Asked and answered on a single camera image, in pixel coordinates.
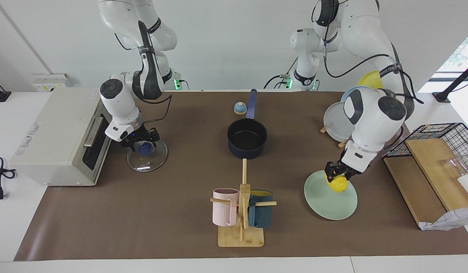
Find black wire basket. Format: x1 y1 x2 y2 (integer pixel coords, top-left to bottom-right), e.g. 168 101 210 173
383 122 468 175

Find light blue plate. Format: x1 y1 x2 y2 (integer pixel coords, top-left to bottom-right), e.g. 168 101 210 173
340 86 373 103

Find green plate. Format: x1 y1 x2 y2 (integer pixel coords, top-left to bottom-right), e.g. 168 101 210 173
304 170 358 221

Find dark blue saucepan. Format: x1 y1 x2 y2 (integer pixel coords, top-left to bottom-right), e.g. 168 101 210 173
227 89 268 160

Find brown table mat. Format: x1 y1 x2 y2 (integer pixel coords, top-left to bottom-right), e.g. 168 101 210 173
13 91 468 261

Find beige toaster oven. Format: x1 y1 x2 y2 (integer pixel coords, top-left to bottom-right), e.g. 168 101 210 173
9 87 121 187

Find pink ribbed mug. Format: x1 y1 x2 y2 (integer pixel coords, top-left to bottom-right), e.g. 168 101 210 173
212 188 240 227

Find white patterned cloth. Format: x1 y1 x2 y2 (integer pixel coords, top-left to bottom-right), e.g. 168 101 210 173
419 206 468 231

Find white power strip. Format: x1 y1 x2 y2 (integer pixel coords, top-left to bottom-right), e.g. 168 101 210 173
32 73 73 93

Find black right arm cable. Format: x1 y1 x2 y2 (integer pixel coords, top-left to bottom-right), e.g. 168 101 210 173
137 21 173 124

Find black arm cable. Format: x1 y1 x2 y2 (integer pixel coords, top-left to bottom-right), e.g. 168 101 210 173
137 21 173 124
311 0 424 105

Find black desk clamp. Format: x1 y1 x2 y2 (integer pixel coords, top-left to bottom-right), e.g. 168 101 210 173
0 78 11 103

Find yellow plate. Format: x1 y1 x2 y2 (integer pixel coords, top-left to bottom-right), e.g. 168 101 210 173
357 70 384 89

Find wooden mug rack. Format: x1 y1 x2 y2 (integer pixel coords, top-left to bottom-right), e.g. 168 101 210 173
210 158 277 248

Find black base cable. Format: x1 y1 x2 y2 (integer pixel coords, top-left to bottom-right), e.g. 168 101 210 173
263 57 299 90

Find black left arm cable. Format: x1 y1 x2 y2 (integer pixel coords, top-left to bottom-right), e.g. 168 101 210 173
311 0 424 105

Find black camera stand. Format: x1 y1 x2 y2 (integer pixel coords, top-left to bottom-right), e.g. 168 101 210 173
432 61 468 103

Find light wooden shelf board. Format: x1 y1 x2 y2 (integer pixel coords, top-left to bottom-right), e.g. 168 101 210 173
404 138 468 212

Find teal mug yellow inside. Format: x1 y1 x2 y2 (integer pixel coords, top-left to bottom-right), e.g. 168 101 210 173
248 190 274 229

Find clear glass cup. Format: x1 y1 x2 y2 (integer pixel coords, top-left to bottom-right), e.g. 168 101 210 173
440 155 468 179

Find brown wooden base board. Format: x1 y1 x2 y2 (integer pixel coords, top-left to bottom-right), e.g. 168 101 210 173
383 156 448 228

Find wooden plate rack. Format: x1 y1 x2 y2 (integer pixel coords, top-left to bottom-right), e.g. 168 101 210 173
319 123 350 149

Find glass lid blue knob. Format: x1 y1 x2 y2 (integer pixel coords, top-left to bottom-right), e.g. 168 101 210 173
127 137 169 173

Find grey plate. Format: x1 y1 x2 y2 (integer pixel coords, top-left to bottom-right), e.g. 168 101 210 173
324 102 356 143

